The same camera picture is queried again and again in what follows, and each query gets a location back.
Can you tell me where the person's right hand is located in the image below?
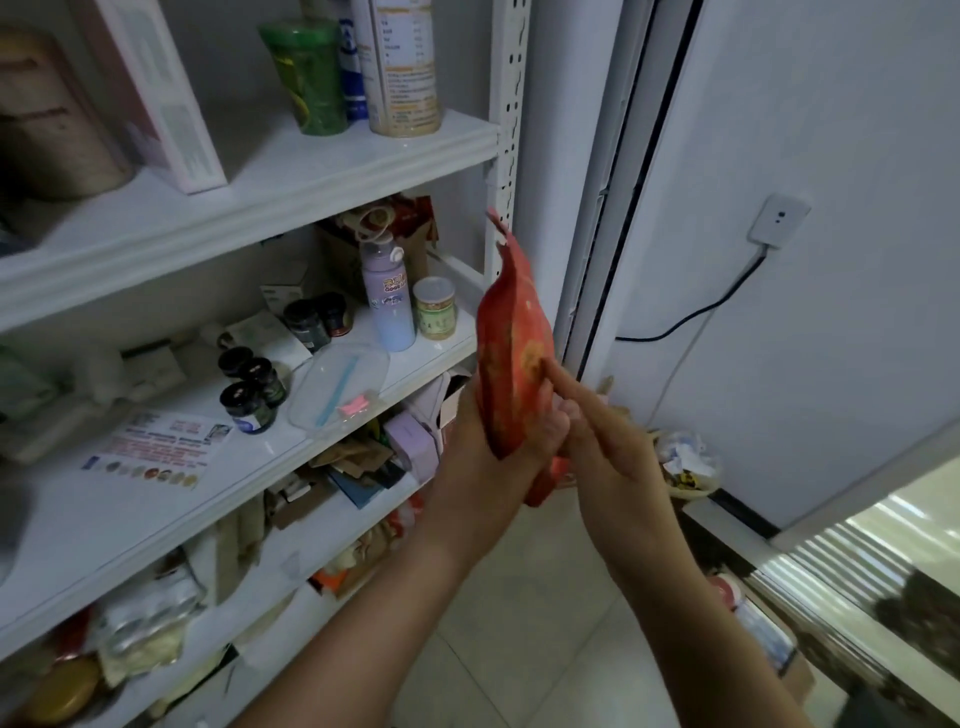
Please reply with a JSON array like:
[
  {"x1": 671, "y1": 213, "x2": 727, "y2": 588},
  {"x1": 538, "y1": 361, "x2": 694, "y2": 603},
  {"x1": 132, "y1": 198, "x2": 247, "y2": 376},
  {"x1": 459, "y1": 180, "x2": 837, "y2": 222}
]
[{"x1": 540, "y1": 360, "x2": 699, "y2": 594}]

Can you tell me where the person's left hand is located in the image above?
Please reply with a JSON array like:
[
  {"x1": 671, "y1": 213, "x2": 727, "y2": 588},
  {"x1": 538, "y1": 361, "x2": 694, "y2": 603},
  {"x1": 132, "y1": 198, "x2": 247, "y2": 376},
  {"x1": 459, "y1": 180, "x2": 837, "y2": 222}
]
[{"x1": 412, "y1": 382, "x2": 575, "y2": 572}]

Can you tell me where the red patterned bag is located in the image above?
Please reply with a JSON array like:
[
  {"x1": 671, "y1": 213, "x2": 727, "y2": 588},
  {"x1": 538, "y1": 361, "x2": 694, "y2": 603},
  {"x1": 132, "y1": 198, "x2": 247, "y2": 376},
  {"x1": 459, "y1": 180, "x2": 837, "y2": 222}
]
[{"x1": 474, "y1": 210, "x2": 575, "y2": 507}]

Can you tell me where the brown cardboard box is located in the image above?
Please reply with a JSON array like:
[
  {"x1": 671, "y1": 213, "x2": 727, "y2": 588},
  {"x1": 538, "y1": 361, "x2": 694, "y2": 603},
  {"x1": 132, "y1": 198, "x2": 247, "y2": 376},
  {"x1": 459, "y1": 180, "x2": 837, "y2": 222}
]
[{"x1": 705, "y1": 562, "x2": 819, "y2": 707}]

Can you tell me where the white metal shelving unit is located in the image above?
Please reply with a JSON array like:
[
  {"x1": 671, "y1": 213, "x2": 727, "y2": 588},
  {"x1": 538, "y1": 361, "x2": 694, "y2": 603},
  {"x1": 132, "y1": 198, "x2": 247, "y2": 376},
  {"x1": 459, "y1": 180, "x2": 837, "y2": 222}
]
[{"x1": 0, "y1": 0, "x2": 534, "y2": 728}]

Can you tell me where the pink cherry blossom box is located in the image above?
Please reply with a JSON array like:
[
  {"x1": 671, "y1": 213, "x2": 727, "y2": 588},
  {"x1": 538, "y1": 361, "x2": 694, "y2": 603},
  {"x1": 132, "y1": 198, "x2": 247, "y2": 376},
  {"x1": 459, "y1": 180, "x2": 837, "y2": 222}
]
[{"x1": 72, "y1": 0, "x2": 230, "y2": 197}]

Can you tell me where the beige ribbed canister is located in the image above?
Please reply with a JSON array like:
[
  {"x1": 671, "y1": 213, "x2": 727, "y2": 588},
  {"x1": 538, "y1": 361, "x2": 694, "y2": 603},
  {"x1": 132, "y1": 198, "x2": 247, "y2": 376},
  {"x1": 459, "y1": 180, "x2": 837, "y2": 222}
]
[{"x1": 0, "y1": 27, "x2": 137, "y2": 201}]

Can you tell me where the person's left forearm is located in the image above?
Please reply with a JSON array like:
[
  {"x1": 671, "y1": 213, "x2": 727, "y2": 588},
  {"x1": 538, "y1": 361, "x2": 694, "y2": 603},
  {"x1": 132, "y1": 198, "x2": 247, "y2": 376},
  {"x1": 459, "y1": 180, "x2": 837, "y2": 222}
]
[{"x1": 240, "y1": 525, "x2": 474, "y2": 728}]

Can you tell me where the waste basket with rubbish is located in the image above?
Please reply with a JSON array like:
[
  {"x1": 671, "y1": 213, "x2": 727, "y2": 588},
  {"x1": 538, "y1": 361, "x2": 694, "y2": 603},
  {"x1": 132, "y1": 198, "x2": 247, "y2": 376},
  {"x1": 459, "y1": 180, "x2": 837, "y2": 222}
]
[{"x1": 648, "y1": 430, "x2": 725, "y2": 501}]

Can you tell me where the small green jar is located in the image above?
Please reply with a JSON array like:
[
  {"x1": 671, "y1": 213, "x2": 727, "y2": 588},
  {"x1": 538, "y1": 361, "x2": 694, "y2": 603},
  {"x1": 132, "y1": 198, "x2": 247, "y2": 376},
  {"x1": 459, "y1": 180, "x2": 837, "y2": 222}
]
[{"x1": 412, "y1": 276, "x2": 459, "y2": 342}]

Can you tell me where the lavender bottle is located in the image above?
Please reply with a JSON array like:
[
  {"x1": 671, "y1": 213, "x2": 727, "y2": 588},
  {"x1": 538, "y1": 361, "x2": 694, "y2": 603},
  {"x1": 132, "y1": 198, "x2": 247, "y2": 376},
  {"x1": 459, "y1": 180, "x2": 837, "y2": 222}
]
[{"x1": 360, "y1": 225, "x2": 419, "y2": 354}]

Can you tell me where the dark brown pill jar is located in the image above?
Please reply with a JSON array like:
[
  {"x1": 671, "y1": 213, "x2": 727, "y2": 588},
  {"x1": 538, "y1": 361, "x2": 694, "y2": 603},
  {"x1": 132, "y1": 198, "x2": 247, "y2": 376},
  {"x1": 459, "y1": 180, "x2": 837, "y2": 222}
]
[
  {"x1": 285, "y1": 297, "x2": 332, "y2": 354},
  {"x1": 318, "y1": 289, "x2": 356, "y2": 338}
]

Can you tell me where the small dark bottle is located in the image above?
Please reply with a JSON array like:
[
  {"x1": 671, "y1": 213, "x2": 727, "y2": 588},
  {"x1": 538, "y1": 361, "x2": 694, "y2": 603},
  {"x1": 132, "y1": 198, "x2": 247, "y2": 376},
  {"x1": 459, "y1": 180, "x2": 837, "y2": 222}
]
[
  {"x1": 217, "y1": 345, "x2": 257, "y2": 380},
  {"x1": 220, "y1": 379, "x2": 276, "y2": 437},
  {"x1": 247, "y1": 357, "x2": 290, "y2": 407}
]

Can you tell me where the white colourful sticker sheet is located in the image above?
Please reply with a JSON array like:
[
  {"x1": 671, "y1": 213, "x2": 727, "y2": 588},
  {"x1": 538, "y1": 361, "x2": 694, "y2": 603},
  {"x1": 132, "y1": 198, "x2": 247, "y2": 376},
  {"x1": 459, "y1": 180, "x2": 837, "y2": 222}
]
[{"x1": 82, "y1": 408, "x2": 234, "y2": 489}]

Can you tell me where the white standing air conditioner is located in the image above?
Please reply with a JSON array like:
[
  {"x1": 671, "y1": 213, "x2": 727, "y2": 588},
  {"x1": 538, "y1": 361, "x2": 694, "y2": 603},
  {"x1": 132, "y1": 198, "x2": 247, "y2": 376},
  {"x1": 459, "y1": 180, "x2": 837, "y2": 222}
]
[{"x1": 517, "y1": 0, "x2": 707, "y2": 392}]

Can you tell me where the white striped canister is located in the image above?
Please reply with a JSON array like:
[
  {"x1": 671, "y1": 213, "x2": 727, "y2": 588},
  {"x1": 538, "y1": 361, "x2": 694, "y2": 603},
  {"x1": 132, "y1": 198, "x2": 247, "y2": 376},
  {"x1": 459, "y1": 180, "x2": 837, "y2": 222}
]
[{"x1": 360, "y1": 0, "x2": 444, "y2": 138}]

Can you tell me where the blue and white canister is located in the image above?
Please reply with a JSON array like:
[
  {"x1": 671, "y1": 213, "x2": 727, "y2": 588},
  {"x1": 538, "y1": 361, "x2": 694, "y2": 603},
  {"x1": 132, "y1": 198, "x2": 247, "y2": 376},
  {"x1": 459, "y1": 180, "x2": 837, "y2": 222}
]
[{"x1": 336, "y1": 0, "x2": 371, "y2": 125}]

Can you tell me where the green canister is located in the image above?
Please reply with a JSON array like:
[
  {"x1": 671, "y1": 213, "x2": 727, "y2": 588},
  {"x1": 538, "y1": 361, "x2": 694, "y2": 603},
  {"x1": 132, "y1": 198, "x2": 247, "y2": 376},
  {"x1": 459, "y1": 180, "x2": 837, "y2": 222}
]
[{"x1": 259, "y1": 18, "x2": 351, "y2": 138}]

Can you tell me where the black wall cable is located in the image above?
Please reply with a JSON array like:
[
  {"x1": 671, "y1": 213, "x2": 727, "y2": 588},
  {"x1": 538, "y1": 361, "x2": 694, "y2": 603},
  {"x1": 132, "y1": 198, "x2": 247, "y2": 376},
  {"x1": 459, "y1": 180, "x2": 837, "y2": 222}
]
[{"x1": 615, "y1": 247, "x2": 770, "y2": 344}]

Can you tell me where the white wall socket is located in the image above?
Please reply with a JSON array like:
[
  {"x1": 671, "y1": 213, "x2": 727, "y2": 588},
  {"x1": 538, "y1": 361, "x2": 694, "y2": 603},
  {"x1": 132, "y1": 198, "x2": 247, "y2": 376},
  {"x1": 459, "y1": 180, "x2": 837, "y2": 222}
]
[{"x1": 748, "y1": 192, "x2": 813, "y2": 251}]

